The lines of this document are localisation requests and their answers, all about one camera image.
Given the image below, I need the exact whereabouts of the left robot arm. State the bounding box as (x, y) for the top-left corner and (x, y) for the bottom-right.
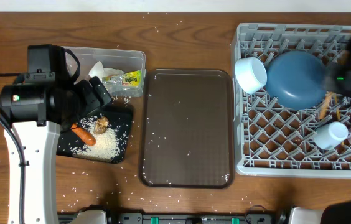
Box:
(0, 44), (112, 223)

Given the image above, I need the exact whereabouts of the orange carrot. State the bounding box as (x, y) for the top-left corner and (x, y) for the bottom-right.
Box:
(71, 123), (96, 146)

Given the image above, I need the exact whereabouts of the aluminium foil ball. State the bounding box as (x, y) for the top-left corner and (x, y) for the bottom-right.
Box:
(101, 75), (124, 95)

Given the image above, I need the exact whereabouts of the white tissue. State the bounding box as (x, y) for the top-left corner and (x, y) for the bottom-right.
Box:
(88, 61), (124, 79)

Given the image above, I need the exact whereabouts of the wooden chopstick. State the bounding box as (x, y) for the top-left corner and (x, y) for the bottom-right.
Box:
(319, 91), (334, 120)
(334, 93), (345, 146)

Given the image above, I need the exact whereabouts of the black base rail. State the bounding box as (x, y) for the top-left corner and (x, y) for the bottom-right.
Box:
(57, 212), (288, 224)

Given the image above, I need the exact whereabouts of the small blue cup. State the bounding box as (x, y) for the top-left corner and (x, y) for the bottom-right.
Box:
(313, 121), (349, 150)

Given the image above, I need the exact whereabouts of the large blue plate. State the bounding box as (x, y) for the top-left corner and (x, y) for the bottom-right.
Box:
(266, 51), (326, 110)

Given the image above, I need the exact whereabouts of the pile of white rice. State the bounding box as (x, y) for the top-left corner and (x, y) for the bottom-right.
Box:
(70, 114), (128, 163)

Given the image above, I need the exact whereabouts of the light blue rice bowl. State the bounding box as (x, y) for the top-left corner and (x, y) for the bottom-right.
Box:
(234, 57), (267, 94)

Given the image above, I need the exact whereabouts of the dark brown serving tray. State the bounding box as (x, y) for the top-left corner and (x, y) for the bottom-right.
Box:
(138, 69), (235, 189)

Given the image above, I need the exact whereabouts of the green snack wrapper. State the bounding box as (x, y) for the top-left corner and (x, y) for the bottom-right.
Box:
(123, 70), (141, 86)

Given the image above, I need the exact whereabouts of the clear plastic bin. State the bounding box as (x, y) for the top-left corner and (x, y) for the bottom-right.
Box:
(65, 47), (146, 97)

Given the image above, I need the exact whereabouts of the black plastic tray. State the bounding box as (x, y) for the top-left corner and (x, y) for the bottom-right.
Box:
(57, 106), (133, 164)

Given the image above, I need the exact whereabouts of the grey dishwasher rack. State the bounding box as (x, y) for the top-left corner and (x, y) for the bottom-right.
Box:
(231, 23), (351, 179)

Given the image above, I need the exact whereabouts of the brown food scrap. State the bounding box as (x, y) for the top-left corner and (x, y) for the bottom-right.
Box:
(93, 116), (109, 135)

